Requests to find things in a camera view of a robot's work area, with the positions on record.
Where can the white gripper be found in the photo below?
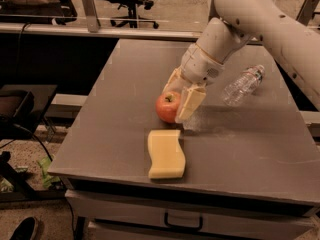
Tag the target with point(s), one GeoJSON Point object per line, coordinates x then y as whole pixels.
{"type": "Point", "coordinates": [199, 66]}

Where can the red apple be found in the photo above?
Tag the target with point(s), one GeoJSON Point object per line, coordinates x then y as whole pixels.
{"type": "Point", "coordinates": [167, 105]}

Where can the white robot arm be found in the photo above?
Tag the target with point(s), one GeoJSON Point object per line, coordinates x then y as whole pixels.
{"type": "Point", "coordinates": [293, 45]}

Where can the yellow wavy sponge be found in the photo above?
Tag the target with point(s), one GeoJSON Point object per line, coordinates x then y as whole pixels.
{"type": "Point", "coordinates": [167, 157]}

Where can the clear plastic water bottle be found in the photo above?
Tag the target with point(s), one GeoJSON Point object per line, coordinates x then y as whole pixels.
{"type": "Point", "coordinates": [247, 82]}

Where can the metal glass railing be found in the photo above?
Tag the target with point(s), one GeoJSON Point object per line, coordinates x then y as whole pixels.
{"type": "Point", "coordinates": [182, 20]}

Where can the grey drawer cabinet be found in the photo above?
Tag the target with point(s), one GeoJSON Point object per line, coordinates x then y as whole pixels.
{"type": "Point", "coordinates": [120, 217]}

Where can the green snack bag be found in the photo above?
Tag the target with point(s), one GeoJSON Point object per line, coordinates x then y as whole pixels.
{"type": "Point", "coordinates": [48, 181]}

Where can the black shoe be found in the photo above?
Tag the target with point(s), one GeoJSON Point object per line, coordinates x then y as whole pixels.
{"type": "Point", "coordinates": [26, 230]}

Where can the black drawer handle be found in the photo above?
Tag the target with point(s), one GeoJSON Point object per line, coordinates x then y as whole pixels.
{"type": "Point", "coordinates": [183, 221]}

